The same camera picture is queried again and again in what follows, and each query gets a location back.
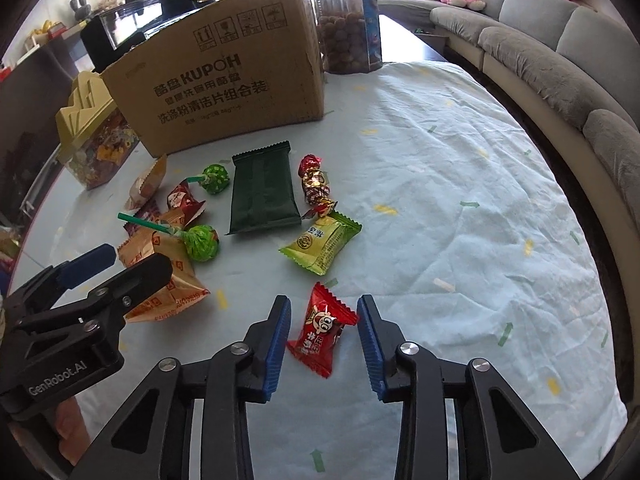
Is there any small red snack packet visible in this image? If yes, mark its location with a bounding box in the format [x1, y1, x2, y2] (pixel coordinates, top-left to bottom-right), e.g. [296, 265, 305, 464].
[166, 182, 207, 226]

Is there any yellow-lidded clear snack container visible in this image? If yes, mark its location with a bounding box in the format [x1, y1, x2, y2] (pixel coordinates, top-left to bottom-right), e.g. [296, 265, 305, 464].
[55, 71, 141, 191]

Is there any yellow-green snack packet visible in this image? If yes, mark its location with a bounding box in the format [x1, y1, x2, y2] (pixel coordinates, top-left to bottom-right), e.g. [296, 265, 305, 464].
[278, 211, 363, 276]

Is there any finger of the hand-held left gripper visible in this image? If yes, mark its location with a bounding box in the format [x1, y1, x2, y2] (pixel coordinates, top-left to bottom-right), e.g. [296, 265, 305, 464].
[2, 243, 117, 311]
[15, 252, 173, 341]

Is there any beige snack packet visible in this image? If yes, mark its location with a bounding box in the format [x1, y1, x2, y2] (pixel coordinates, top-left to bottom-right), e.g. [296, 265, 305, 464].
[124, 155, 168, 211]

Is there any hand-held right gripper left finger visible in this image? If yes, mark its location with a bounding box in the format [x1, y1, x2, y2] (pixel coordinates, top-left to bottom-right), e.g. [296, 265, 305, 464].
[67, 295, 292, 480]

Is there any brown cardboard box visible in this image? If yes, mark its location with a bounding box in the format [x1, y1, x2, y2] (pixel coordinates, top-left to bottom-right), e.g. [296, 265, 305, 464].
[100, 0, 326, 157]

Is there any dark wooden sideboard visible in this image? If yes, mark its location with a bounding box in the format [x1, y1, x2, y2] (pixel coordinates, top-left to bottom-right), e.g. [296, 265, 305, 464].
[0, 25, 101, 211]

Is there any small green lollipop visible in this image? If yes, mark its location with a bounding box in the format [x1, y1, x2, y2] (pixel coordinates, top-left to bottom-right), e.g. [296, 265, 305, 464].
[180, 162, 231, 195]

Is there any clear jar of brown balls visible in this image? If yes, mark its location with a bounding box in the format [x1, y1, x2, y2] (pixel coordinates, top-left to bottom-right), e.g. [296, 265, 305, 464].
[312, 0, 383, 75]

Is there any red gold foil candy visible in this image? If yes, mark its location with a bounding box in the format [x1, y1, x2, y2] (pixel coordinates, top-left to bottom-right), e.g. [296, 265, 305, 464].
[298, 154, 337, 218]

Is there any person's left hand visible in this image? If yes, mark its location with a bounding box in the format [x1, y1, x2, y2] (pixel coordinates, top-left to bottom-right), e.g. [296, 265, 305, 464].
[10, 395, 93, 468]

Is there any red candy packet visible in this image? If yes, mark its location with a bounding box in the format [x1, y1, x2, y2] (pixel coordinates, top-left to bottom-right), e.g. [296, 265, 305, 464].
[286, 282, 360, 378]

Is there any orange gold snack packet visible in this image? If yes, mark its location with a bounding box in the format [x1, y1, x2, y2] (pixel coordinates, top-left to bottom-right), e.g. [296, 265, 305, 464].
[117, 225, 211, 325]

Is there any grey curved sofa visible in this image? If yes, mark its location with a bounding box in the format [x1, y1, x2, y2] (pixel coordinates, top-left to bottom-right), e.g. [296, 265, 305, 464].
[377, 0, 640, 241]

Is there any black glossy piano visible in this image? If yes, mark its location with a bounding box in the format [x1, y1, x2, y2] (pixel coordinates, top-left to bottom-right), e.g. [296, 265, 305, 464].
[80, 0, 201, 73]

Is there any large green lollipop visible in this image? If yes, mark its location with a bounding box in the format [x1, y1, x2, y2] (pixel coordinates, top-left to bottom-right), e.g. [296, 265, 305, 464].
[117, 211, 221, 263]

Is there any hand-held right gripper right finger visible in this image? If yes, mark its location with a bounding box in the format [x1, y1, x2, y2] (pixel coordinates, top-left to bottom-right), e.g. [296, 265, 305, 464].
[356, 294, 583, 480]

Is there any dark green snack packet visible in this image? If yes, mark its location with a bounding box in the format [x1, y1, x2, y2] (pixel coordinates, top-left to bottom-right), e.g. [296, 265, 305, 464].
[224, 141, 302, 236]

